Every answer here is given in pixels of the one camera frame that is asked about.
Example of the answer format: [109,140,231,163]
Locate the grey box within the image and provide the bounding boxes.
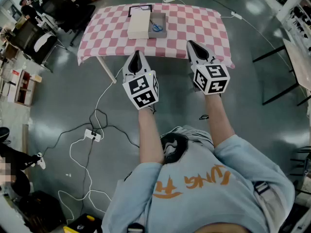
[147,12,168,39]

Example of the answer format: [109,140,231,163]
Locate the pink checkered tablecloth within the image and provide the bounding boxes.
[77,3,236,69]

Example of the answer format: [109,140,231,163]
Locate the person's left forearm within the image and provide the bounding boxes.
[138,105,165,165]

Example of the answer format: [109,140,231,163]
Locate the black metal rack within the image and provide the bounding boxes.
[290,147,311,196]

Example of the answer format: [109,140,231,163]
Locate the wooden board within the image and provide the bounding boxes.
[22,124,31,156]

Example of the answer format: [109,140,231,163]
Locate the blue-handled scissors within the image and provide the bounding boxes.
[149,19,164,33]

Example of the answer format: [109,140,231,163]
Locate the person's light blue shirt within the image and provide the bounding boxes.
[101,125,296,233]

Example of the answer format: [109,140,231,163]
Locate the wooden table with black legs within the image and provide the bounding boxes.
[252,39,311,106]

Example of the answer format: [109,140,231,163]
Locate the wooden crate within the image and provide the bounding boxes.
[14,69,42,107]

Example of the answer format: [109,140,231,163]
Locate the long white power cable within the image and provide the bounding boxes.
[57,136,113,224]

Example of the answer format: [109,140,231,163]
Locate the white shelf unit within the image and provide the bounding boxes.
[276,0,311,46]

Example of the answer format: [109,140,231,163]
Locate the white table leg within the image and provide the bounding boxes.
[96,56,117,84]

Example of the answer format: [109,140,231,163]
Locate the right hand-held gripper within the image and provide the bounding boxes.
[186,40,231,96]

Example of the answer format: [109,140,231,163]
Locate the black chair with white cushion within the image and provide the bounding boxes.
[11,20,68,72]

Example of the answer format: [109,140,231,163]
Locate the black power cable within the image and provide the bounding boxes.
[43,109,141,158]

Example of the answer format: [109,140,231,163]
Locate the grey shoulder strap with buckle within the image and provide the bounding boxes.
[254,181,287,228]

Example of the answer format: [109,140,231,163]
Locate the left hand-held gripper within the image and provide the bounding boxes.
[122,50,160,111]

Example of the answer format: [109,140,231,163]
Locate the black framed picture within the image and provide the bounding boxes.
[128,4,153,17]

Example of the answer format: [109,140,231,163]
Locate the person's right forearm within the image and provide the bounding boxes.
[204,93,236,148]

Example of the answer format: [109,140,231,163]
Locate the white flat box lid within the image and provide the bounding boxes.
[127,10,151,40]

